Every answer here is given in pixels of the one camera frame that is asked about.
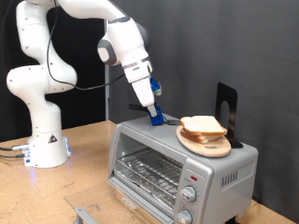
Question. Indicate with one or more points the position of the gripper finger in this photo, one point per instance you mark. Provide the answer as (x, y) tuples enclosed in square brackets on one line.
[(152, 111)]

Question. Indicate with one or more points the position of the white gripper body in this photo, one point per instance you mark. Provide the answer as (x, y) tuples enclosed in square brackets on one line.
[(141, 90)]

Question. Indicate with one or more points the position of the spatula with blue block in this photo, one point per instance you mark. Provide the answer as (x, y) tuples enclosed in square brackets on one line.
[(158, 118)]

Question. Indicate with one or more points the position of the white bread slice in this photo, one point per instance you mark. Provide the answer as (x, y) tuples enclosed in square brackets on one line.
[(202, 124)]

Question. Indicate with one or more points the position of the glass oven door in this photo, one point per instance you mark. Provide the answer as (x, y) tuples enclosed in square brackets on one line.
[(99, 199)]

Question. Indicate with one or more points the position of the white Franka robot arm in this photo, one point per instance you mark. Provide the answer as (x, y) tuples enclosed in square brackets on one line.
[(40, 81)]

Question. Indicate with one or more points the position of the silver oven knob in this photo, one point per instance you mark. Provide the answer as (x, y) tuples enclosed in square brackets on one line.
[(188, 193), (184, 216)]

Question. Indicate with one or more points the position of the silver toaster oven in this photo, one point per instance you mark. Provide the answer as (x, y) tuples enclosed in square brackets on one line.
[(243, 193)]

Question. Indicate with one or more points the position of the metal stand pole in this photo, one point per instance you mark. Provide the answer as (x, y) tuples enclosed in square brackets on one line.
[(107, 102)]

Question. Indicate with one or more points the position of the black fabric backdrop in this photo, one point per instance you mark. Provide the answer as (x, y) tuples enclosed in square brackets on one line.
[(90, 105)]

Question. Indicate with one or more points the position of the round wooden board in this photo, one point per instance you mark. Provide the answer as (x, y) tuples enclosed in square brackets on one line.
[(211, 151)]

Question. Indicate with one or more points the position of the red indicator light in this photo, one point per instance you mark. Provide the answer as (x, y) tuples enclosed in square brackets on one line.
[(194, 178)]

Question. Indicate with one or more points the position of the black metal bookend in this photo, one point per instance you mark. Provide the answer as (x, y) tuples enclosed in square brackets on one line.
[(232, 96)]

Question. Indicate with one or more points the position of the grey fabric backdrop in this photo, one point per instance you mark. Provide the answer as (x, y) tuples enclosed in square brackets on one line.
[(218, 46)]

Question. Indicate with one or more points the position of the wooden box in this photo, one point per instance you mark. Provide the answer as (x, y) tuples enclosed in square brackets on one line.
[(137, 215)]

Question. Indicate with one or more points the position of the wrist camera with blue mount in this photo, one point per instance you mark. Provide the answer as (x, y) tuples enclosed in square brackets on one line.
[(154, 85)]

